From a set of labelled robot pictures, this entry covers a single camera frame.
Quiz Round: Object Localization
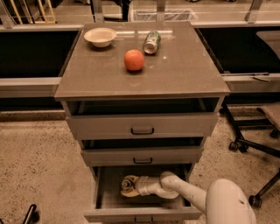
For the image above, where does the red orange apple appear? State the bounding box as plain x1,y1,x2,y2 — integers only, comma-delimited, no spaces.
124,50,144,71

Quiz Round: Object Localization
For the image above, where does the wooden chair frame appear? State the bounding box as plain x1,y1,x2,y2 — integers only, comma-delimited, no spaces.
3,0,57,25

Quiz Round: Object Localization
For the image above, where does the white wire basket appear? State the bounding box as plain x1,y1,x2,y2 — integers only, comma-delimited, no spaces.
128,9,198,22

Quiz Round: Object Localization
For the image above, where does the black object bottom left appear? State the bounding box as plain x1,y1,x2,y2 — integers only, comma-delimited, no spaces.
22,204,39,224

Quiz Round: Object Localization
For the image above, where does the grey drawer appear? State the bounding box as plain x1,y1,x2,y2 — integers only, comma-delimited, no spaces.
84,164,201,224
80,137,204,166
62,97,221,140

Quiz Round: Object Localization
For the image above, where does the white ceramic bowl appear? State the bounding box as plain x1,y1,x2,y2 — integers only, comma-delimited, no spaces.
84,28,116,48

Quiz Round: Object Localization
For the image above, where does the grey bottom drawer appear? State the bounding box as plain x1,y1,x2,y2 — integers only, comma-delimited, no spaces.
84,164,201,224

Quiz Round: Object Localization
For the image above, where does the grey drawer cabinet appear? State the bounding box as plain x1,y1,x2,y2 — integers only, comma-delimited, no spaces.
53,20,231,224

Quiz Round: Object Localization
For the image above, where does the black rolling chair base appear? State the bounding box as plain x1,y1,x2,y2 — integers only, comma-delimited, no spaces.
219,100,280,209

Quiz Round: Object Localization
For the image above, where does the grey middle drawer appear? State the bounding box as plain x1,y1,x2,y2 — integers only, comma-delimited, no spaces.
80,137,204,166

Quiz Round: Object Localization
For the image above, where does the grey top drawer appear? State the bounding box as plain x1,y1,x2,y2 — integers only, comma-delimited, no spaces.
62,97,221,140

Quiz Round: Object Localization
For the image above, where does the orange soda can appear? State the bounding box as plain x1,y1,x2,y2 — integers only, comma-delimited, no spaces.
122,179,134,192

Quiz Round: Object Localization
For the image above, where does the green soda can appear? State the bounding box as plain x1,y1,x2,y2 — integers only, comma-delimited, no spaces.
143,31,161,55

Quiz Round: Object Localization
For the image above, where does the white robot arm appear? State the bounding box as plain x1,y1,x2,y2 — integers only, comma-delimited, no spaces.
121,171,257,224

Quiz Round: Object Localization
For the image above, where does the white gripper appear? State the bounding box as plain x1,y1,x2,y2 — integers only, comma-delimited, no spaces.
121,175,163,198

